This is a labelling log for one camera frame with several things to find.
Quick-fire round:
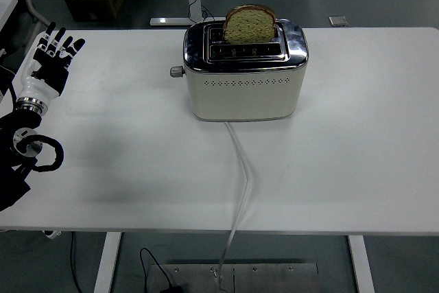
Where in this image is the black cable under table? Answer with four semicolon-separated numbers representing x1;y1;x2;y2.
69;232;83;293

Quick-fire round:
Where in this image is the cream toaster chrome top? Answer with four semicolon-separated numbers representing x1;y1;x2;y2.
182;18;309;122

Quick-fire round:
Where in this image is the grey metal plate with screws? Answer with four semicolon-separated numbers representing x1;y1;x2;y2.
150;263;319;293

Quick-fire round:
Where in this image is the brown cardboard box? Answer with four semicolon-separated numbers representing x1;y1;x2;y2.
64;0;125;22

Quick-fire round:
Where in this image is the white side table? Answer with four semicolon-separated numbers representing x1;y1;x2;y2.
0;0;19;33

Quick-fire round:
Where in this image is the black adapter cable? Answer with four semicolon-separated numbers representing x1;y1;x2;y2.
139;247;172;289

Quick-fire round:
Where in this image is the white toaster power cable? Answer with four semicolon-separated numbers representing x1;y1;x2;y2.
215;121;255;291

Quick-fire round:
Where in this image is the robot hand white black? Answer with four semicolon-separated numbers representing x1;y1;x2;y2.
16;21;86;104

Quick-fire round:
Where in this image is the white table leg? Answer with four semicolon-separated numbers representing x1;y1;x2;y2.
347;235;375;293
93;232;123;293

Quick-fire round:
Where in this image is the brown bread slice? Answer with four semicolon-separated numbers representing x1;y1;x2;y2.
222;4;277;45

